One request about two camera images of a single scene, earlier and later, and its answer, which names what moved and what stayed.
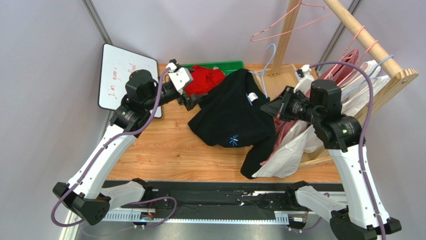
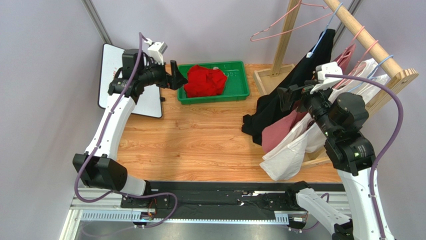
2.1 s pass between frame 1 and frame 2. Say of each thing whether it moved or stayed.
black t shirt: moved
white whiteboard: stayed
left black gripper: moved
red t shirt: stayed
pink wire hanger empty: stayed
